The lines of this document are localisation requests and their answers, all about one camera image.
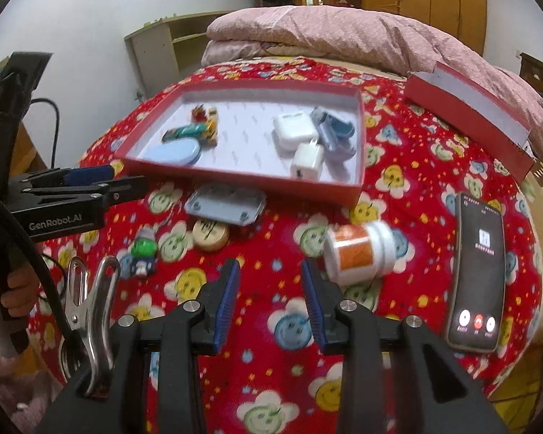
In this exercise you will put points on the person's left hand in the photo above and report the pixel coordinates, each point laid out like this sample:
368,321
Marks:
20,296

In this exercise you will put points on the green lighter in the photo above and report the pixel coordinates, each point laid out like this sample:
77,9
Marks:
185,132

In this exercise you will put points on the red cardboard box tray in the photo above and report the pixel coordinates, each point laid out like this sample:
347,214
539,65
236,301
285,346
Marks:
249,144

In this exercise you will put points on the red box lid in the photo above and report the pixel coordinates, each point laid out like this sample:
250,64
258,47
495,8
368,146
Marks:
461,99

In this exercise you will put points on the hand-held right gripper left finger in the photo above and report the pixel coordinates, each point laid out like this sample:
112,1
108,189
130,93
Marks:
224,309

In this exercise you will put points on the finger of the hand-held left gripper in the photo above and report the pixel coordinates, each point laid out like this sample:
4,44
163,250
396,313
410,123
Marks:
90,174
126,186

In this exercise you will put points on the beige bedside shelf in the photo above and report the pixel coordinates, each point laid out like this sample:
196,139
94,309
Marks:
151,58

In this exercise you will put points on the grey plastic plate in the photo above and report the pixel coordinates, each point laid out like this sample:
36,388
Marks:
226,203

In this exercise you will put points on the white earbuds case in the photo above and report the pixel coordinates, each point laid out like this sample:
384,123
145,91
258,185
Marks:
292,129

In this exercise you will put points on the red printed blanket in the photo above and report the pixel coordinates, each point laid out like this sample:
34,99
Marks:
276,244

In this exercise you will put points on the white orange label pill bottle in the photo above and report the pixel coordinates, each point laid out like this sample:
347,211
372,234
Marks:
357,253

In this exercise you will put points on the pink quilt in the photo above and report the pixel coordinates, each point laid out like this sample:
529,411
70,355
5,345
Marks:
344,31

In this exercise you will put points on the blue curved tube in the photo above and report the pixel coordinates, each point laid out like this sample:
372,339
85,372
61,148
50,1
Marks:
335,133

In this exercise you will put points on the wooden desk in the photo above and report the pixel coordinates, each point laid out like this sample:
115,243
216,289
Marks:
29,153

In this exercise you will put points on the small red toy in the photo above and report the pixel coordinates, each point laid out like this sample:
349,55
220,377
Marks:
199,114

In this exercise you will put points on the white charger plug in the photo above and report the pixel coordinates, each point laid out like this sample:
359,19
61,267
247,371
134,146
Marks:
305,160

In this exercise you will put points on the beige round wheel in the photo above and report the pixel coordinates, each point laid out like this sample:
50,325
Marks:
210,234

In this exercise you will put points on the small wooden block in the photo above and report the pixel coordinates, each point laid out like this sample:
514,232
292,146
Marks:
212,126

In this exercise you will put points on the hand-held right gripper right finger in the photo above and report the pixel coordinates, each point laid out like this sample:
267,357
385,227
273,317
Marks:
314,309

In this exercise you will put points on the black smartphone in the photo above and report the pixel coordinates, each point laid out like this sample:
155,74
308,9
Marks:
477,271

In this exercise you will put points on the silver metal spring clip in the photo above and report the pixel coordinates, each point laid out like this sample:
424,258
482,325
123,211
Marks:
95,307

